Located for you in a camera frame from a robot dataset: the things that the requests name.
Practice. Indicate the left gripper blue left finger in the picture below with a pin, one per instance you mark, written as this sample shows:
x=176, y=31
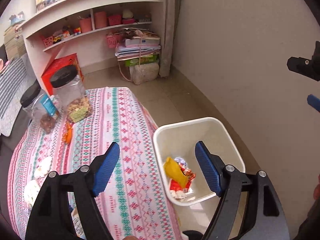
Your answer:
x=103, y=167

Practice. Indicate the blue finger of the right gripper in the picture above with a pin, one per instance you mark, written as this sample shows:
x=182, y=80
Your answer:
x=314, y=102

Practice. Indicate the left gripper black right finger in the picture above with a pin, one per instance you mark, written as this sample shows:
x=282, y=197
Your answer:
x=212, y=168

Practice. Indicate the yellow wrapper in bin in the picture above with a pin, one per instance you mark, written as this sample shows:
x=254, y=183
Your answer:
x=173, y=171

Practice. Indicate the patterned pink tablecloth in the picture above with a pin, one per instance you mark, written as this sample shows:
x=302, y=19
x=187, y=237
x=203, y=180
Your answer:
x=49, y=190

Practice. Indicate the orange snack wrapper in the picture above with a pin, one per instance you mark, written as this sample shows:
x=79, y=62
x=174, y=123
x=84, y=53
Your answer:
x=67, y=136

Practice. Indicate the nut jar with blue label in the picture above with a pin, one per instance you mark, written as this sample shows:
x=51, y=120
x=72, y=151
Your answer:
x=40, y=107

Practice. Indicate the nut jar with green label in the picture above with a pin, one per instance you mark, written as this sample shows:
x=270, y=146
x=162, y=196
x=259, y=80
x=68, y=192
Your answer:
x=71, y=94

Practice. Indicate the red cardboard box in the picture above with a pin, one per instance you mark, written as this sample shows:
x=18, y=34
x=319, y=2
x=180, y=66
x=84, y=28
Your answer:
x=56, y=65

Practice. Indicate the stack of papers and bags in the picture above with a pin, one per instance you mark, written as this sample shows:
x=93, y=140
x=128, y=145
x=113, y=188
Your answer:
x=138, y=54

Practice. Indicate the grey sofa with striped cover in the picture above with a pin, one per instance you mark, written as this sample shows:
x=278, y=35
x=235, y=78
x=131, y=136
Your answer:
x=15, y=80

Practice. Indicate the stack of books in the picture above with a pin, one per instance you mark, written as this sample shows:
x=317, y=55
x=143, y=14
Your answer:
x=14, y=42

